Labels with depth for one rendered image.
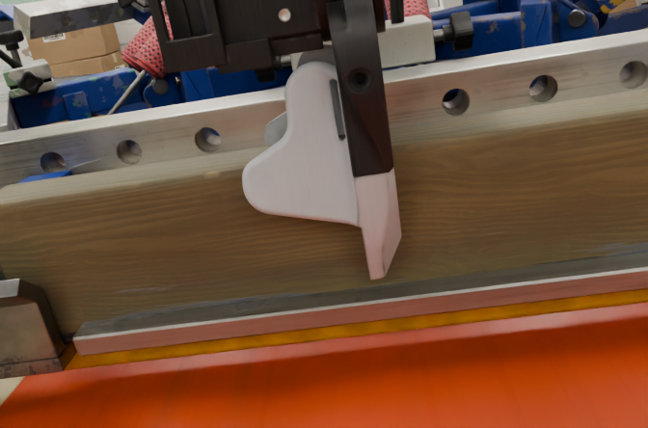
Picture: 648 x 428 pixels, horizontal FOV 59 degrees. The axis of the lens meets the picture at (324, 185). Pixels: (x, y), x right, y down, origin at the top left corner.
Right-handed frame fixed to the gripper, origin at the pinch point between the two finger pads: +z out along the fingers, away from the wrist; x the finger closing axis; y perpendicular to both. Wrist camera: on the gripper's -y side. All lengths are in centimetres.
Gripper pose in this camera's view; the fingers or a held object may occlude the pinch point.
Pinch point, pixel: (387, 222)
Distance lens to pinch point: 26.7
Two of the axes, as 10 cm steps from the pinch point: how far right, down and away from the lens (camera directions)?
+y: -9.9, 1.4, 0.9
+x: -0.4, 3.5, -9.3
